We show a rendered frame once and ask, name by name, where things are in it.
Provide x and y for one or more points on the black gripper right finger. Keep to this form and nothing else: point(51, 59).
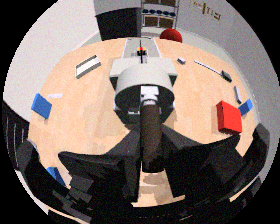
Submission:
point(185, 158)

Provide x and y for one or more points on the blue rectangular block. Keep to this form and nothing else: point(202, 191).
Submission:
point(244, 108)
point(56, 174)
point(41, 105)

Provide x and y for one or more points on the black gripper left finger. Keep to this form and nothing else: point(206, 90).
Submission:
point(120, 165)

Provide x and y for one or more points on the white shallow tray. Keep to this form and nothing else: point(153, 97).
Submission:
point(87, 66)

